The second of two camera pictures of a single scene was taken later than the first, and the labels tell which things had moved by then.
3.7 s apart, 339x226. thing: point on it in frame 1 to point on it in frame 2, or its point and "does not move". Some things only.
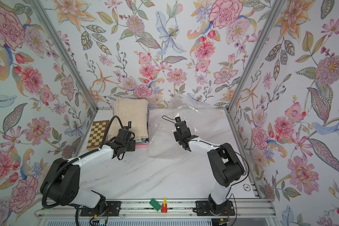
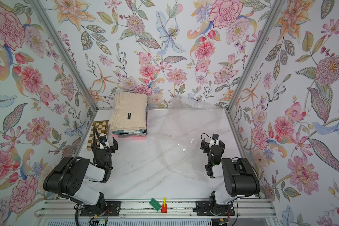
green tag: x=155 y=204 does not move
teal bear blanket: x=142 y=141 to x=142 y=132
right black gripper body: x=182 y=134 to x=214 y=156
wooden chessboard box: x=97 y=134 does not move
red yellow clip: x=164 y=205 does not move
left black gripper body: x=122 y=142 to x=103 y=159
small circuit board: x=100 y=222 does not move
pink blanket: x=141 y=146 to x=130 y=136
